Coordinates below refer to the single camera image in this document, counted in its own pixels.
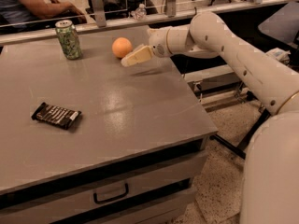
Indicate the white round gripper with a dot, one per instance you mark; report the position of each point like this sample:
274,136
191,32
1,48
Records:
159,44

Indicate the orange fruit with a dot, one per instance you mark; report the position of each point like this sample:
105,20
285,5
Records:
121,47

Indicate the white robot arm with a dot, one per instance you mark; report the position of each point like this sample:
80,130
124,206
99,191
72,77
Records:
270,184

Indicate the dark chocolate bar wrapper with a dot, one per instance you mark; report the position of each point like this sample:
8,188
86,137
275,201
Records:
55,115

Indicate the clear plastic water bottle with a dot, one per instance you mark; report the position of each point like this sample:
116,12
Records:
140,13

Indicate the green soda can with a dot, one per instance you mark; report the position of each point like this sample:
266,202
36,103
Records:
68,38

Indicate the person in blue shirt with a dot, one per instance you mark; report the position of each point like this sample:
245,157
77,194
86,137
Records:
29,15

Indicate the black metal floor stand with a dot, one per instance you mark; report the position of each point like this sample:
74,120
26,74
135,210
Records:
238,118

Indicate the metal railing frame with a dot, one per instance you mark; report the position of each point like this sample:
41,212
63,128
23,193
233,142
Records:
104,15

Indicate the grey drawer with black handle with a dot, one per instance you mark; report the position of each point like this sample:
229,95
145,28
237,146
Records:
150,195

